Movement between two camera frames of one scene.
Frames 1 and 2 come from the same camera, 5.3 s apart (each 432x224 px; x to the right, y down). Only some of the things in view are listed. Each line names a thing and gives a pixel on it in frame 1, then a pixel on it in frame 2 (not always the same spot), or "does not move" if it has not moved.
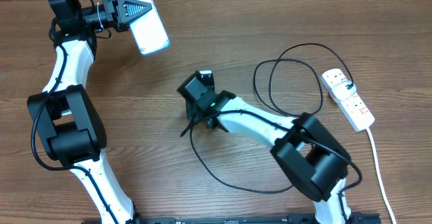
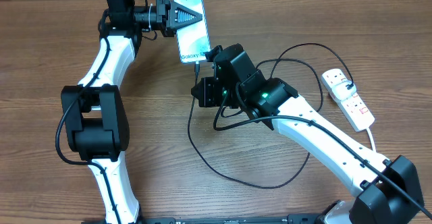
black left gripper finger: (130, 9) → (179, 15)
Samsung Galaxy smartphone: (148, 32) → (194, 40)
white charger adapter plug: (341, 92) does not move
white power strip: (358, 115) does not move
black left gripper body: (112, 12) → (162, 16)
